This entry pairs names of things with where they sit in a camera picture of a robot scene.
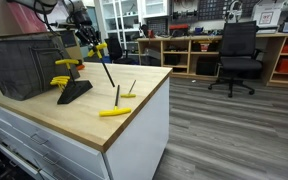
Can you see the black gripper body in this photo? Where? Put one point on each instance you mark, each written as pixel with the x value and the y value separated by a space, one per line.
pixel 80 15

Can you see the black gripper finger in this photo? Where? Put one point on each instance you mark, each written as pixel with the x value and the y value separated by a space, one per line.
pixel 85 36
pixel 93 33

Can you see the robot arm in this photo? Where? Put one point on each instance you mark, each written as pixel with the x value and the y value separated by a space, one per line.
pixel 34 4

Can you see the small orange object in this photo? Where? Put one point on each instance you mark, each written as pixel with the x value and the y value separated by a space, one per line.
pixel 80 67

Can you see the blue glass door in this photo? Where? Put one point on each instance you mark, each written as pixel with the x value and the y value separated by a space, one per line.
pixel 95 23

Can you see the blue bin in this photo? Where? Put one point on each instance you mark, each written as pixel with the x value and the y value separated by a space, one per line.
pixel 104 60

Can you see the black hex key stand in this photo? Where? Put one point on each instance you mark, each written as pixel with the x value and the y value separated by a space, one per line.
pixel 74 91

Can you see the grey case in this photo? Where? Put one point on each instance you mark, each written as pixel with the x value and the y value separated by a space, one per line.
pixel 150 56

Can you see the white shelf unit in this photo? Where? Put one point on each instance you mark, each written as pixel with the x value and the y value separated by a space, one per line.
pixel 154 8

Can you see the red toolbox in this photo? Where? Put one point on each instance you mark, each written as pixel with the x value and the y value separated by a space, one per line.
pixel 179 27

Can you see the wooden workbench with shelves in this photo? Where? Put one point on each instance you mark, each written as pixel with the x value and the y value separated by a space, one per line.
pixel 177 52

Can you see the red and white cup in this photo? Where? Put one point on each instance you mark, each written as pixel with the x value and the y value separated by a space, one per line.
pixel 204 47

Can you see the white drawer cabinet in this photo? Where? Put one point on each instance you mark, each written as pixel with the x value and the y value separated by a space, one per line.
pixel 140 140

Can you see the large black box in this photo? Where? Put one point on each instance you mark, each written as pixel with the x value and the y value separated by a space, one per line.
pixel 206 66

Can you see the black tool pegboard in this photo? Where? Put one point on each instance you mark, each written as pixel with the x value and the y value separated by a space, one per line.
pixel 210 8

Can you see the headphones on stand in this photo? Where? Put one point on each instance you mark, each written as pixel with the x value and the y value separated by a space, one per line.
pixel 234 13

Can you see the black mesh office chair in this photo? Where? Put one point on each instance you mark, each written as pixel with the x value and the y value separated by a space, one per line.
pixel 237 43

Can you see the white labelled box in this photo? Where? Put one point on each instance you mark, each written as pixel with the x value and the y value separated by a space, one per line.
pixel 267 16

